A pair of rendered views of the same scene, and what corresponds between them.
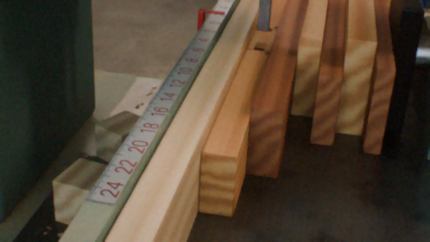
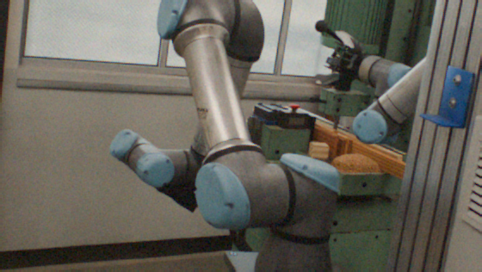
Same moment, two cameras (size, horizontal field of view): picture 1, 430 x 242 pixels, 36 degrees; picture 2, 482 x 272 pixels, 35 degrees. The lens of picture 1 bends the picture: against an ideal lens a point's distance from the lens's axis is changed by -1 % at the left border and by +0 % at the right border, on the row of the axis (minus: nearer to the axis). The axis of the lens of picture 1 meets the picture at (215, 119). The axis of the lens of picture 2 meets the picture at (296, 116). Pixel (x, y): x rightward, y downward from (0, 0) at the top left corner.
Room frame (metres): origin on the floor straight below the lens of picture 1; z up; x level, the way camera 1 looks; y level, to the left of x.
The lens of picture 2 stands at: (2.01, -1.68, 1.38)
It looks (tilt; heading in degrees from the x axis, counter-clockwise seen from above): 10 degrees down; 136
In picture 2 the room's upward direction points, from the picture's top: 9 degrees clockwise
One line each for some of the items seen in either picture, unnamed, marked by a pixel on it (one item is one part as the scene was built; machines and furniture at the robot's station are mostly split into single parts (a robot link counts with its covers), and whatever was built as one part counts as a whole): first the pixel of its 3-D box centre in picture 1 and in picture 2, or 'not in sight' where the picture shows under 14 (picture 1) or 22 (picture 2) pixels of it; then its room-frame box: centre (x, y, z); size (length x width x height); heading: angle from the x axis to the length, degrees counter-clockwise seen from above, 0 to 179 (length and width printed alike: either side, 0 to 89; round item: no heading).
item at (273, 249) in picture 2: not in sight; (297, 250); (1.05, -0.68, 0.87); 0.15 x 0.15 x 0.10
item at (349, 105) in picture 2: not in sight; (344, 105); (0.50, -0.01, 1.03); 0.14 x 0.07 x 0.09; 80
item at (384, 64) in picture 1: (374, 54); (313, 137); (0.50, -0.12, 0.93); 0.22 x 0.01 x 0.06; 170
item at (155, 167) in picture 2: not in sight; (157, 165); (0.59, -0.71, 0.90); 0.11 x 0.11 x 0.08; 79
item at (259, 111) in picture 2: not in sight; (280, 114); (0.45, -0.22, 0.99); 0.13 x 0.11 x 0.06; 170
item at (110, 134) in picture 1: (123, 138); not in sight; (0.54, 0.08, 0.82); 0.04 x 0.03 x 0.03; 144
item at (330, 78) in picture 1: (330, 56); (322, 139); (0.50, -0.09, 0.93); 0.21 x 0.02 x 0.05; 170
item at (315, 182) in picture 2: not in sight; (303, 192); (1.05, -0.69, 0.98); 0.13 x 0.12 x 0.14; 79
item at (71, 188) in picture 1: (85, 193); not in sight; (0.44, 0.10, 0.82); 0.04 x 0.03 x 0.04; 160
